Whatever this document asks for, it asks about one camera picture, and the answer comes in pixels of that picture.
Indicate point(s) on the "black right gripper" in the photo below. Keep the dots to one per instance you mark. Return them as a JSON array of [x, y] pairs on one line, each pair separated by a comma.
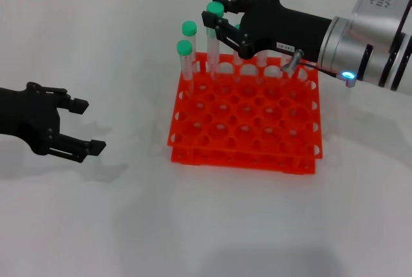
[[283, 29]]

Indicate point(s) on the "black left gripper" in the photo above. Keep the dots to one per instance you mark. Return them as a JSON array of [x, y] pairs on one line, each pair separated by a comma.
[[32, 116]]

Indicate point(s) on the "orange test tube rack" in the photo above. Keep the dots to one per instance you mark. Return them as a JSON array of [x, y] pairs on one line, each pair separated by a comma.
[[209, 156]]

